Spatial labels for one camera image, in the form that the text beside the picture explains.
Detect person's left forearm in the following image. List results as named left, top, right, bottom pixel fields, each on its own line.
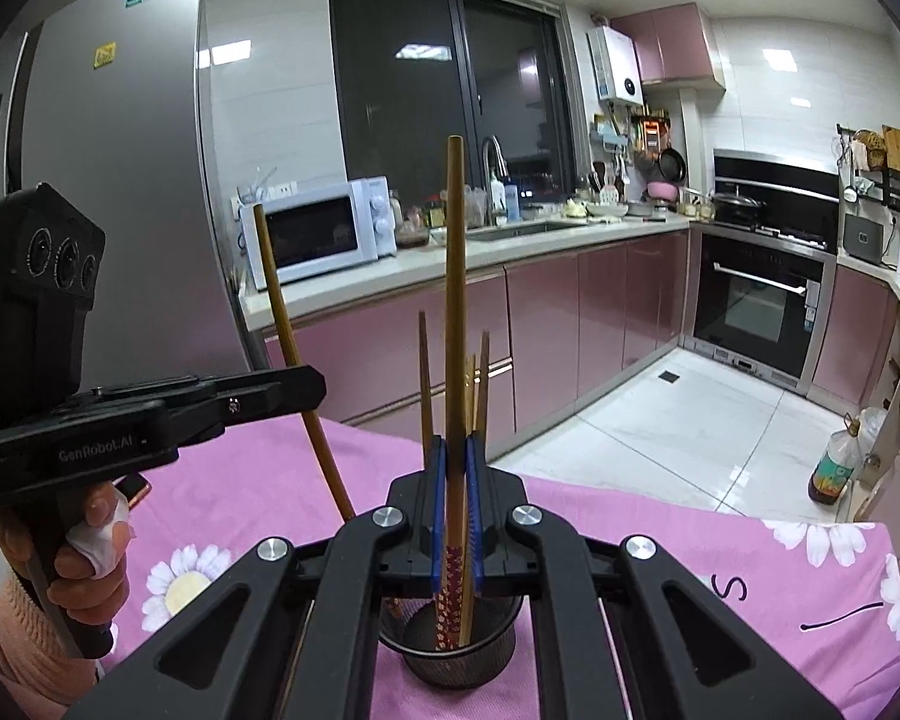
left=0, top=577, right=102, bottom=710

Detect black mesh utensil holder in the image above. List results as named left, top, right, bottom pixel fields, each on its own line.
left=379, top=589, right=518, bottom=691

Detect white wall water heater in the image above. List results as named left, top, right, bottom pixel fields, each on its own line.
left=589, top=26, right=644, bottom=103

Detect dark sliding window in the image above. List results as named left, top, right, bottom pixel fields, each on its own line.
left=328, top=0, right=580, bottom=241

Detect single brown wooden chopstick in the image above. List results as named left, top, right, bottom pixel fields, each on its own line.
left=253, top=202, right=358, bottom=523
left=431, top=135, right=470, bottom=653

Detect black countertop storage rack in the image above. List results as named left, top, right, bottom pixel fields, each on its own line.
left=836, top=124, right=900, bottom=212

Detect grey refrigerator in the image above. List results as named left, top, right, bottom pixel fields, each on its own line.
left=0, top=0, right=271, bottom=428

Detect person's left hand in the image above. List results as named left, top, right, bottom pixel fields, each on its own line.
left=0, top=480, right=136, bottom=616

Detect black wok with lid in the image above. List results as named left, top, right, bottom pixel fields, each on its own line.
left=711, top=191, right=766, bottom=224

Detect clear plastic bag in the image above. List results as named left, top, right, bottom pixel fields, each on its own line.
left=461, top=184, right=490, bottom=230

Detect bundle of brown chopsticks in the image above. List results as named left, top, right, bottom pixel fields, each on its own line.
left=418, top=311, right=492, bottom=650

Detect pink floral tablecloth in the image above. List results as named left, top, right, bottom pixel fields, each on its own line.
left=94, top=412, right=900, bottom=720

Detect black range hood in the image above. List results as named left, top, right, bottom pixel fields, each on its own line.
left=712, top=150, right=845, bottom=200

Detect pink upper wall cabinet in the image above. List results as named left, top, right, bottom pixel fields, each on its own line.
left=611, top=2, right=727, bottom=95

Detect grey countertop appliance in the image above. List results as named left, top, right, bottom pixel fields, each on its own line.
left=842, top=211, right=898, bottom=265

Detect white kitchen countertop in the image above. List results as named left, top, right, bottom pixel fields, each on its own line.
left=241, top=210, right=900, bottom=365

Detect white microwave oven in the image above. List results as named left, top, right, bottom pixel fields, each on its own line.
left=238, top=177, right=398, bottom=292

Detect cooking oil bottle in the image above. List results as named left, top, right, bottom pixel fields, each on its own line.
left=808, top=412, right=868, bottom=508

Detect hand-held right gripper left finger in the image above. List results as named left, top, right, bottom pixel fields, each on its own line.
left=101, top=435, right=451, bottom=720

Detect steel kitchen faucet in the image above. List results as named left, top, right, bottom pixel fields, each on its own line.
left=481, top=136, right=509, bottom=224

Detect pink lower kitchen cabinets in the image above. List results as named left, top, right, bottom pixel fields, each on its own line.
left=262, top=229, right=692, bottom=460

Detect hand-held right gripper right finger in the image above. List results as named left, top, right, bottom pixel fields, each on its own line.
left=465, top=431, right=845, bottom=720

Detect built-in black oven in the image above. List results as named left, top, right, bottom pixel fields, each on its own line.
left=690, top=232, right=835, bottom=392

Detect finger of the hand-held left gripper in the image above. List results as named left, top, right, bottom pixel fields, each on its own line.
left=163, top=365, right=328, bottom=451

